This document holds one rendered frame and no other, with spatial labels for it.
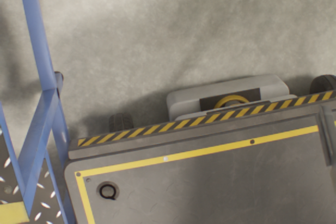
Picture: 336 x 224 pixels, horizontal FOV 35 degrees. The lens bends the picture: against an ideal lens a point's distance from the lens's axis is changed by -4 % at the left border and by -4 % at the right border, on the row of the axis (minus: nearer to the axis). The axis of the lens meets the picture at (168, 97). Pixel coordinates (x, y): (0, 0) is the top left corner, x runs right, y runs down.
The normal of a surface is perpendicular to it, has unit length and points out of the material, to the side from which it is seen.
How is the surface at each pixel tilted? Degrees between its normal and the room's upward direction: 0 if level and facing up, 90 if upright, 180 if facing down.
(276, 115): 0
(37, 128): 90
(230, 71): 0
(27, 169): 90
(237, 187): 0
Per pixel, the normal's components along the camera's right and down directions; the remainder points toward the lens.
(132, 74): 0.10, 0.33
